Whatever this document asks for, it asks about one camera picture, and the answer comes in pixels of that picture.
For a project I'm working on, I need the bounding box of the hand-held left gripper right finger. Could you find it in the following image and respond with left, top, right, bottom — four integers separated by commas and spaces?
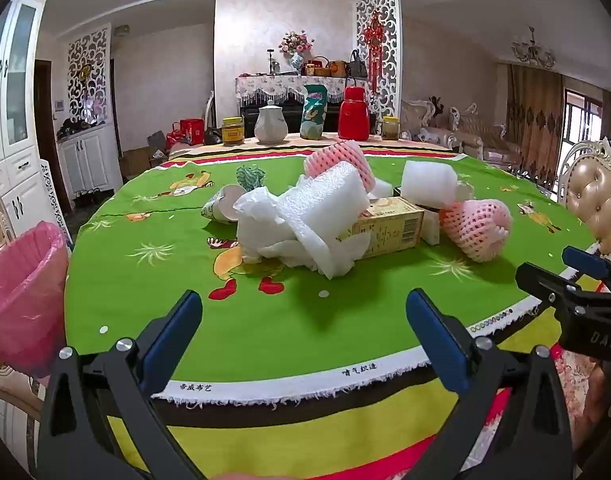
405, 288, 576, 480

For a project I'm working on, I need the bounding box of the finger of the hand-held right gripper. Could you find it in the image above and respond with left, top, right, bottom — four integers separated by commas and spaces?
515, 261, 589, 311
561, 246, 611, 286

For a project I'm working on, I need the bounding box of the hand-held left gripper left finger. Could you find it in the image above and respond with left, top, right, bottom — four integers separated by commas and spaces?
36, 290, 206, 480

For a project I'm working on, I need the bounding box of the pink bag lined bin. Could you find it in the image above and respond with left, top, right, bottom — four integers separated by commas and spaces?
0, 221, 70, 378

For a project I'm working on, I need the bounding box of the white paper bag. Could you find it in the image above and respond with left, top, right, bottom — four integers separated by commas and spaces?
278, 165, 370, 281

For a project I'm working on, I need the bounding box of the pink foam fruit net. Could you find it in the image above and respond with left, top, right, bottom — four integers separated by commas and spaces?
438, 199, 513, 263
304, 140, 373, 196

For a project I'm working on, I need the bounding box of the person's right hand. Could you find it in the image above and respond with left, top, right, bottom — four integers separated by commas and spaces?
585, 360, 611, 426

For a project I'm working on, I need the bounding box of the green printed tablecloth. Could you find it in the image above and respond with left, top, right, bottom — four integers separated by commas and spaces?
63, 152, 601, 406

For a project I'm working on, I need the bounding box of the pink floral clothing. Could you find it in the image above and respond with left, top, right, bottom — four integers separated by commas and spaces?
555, 345, 593, 443

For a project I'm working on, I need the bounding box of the small white box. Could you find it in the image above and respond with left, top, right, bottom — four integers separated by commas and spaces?
420, 207, 441, 246

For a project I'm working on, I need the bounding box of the yellow carton box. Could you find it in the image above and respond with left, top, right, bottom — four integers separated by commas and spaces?
338, 196, 425, 261

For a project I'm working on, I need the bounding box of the white foam wrap sheet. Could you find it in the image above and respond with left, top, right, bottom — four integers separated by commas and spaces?
233, 187, 366, 273

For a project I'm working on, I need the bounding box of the crushed paper cup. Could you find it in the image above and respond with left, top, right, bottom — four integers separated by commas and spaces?
202, 184, 244, 224

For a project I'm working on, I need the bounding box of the white foam block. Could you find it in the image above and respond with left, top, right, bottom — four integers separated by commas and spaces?
401, 160, 459, 209

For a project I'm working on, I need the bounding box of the thin white foam piece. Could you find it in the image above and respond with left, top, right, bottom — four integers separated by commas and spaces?
368, 177, 403, 198

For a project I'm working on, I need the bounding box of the brown patterned curtain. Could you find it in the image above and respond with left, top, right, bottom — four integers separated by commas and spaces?
505, 62, 566, 186

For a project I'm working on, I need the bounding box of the cream ornate sofa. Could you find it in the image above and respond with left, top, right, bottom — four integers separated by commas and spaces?
448, 104, 516, 163

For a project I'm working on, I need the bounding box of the green patterned wrapper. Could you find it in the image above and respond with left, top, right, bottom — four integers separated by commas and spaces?
236, 165, 266, 192

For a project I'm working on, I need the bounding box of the cardboard box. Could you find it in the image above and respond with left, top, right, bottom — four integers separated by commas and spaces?
120, 131, 169, 181

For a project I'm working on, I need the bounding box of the white carved panel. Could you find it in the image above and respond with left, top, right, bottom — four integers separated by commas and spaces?
38, 160, 74, 251

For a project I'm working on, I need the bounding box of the white low cabinet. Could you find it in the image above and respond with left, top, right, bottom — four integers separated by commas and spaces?
56, 125, 124, 201

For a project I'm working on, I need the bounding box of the red gift box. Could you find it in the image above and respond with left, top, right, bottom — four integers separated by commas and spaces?
180, 118, 206, 145

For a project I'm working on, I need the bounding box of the cream ornate armchair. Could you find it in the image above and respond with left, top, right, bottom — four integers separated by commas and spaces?
400, 97, 453, 143

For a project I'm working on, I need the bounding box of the yellow lidded jar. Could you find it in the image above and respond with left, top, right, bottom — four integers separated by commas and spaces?
222, 116, 245, 146

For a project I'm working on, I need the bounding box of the chandelier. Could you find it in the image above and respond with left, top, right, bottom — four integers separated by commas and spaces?
510, 27, 556, 70

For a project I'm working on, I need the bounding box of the white ceramic teapot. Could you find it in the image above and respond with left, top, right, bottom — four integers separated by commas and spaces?
254, 100, 287, 143

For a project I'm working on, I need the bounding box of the red thermos jug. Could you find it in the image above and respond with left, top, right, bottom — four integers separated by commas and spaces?
338, 86, 371, 141

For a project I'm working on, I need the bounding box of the dark wooden door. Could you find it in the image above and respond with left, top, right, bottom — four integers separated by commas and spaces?
34, 60, 71, 211

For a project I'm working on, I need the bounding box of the green snack bag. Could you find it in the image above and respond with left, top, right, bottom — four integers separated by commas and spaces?
300, 85, 329, 140

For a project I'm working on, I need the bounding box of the black piano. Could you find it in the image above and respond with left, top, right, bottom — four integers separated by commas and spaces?
240, 94, 346, 133

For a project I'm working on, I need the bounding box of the lace fringed cover cloth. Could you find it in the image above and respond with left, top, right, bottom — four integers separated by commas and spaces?
236, 75, 371, 107

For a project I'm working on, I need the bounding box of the white lattice screen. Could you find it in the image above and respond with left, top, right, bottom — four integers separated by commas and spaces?
355, 0, 402, 118
66, 27, 111, 126

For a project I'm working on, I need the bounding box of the tall white cabinet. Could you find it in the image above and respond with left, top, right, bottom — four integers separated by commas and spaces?
0, 0, 49, 241

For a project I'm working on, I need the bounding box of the red knot ornament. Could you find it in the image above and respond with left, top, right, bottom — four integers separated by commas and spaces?
363, 10, 386, 93

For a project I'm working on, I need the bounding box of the blue white flower vase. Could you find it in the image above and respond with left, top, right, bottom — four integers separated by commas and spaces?
280, 31, 313, 74

